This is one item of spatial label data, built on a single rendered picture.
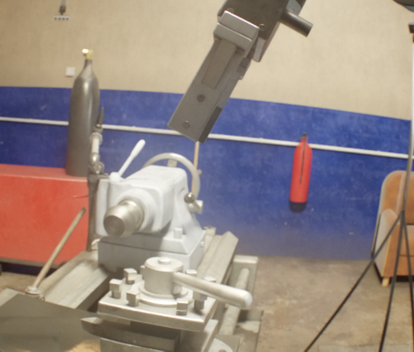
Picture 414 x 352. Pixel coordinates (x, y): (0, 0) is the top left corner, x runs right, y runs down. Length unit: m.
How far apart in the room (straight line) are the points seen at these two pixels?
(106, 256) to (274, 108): 3.22
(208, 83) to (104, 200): 1.27
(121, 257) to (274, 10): 1.43
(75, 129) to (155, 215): 2.19
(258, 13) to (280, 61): 4.37
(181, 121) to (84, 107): 3.32
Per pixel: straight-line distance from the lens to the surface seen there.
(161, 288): 0.85
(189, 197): 1.73
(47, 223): 3.80
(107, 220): 1.46
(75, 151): 3.80
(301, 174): 4.69
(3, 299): 1.45
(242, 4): 0.48
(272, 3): 0.48
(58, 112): 5.29
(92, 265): 1.90
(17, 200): 3.79
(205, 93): 0.45
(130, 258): 1.82
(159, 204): 1.65
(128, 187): 1.65
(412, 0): 0.62
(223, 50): 0.44
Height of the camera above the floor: 1.47
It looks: 7 degrees down
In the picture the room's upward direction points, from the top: 4 degrees clockwise
